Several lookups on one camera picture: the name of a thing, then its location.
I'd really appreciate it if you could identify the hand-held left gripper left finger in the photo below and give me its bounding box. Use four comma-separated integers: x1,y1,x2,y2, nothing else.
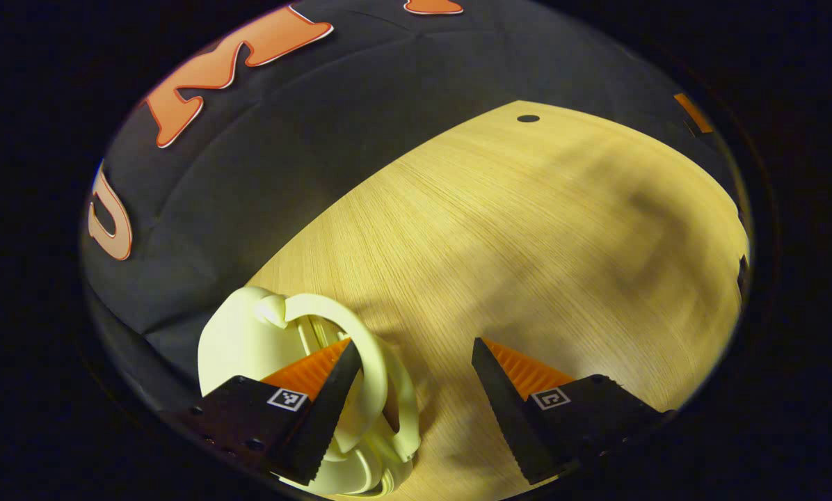
179,339,362,486

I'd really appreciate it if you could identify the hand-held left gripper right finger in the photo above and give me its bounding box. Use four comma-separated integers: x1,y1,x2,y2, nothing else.
472,337,667,486

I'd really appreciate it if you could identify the black backdrop cloth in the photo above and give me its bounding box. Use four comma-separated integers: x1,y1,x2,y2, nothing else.
82,0,744,411

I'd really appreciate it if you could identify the pale yellow suitcase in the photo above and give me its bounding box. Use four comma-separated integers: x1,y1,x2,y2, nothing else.
198,286,422,498

